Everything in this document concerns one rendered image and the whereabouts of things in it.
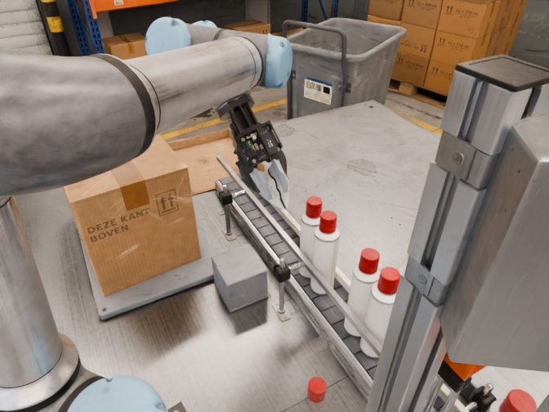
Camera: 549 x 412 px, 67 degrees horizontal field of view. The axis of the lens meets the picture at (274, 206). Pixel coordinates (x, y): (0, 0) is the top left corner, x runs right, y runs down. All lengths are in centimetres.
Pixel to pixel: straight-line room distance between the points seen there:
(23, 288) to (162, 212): 47
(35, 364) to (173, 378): 36
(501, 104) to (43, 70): 31
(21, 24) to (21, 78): 427
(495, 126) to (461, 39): 369
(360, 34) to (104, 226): 288
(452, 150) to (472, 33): 363
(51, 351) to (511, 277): 51
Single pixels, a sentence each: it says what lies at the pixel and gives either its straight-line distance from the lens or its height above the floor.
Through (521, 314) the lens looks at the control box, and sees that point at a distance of 35.
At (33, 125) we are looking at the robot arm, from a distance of 34.
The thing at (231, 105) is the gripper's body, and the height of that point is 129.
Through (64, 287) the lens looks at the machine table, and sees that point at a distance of 114.
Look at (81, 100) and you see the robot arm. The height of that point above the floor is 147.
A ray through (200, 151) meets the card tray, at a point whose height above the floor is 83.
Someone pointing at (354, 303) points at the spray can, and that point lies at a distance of 81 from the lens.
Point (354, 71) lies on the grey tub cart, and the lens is 276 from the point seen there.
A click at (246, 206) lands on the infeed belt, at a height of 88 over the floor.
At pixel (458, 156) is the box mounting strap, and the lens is 32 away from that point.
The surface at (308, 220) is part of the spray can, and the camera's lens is 86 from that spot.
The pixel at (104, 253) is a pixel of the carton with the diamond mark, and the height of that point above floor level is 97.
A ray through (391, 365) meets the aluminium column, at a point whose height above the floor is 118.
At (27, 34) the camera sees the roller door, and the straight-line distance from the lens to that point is 465.
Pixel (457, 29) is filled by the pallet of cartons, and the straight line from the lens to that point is 398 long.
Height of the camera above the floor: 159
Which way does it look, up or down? 37 degrees down
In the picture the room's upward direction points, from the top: straight up
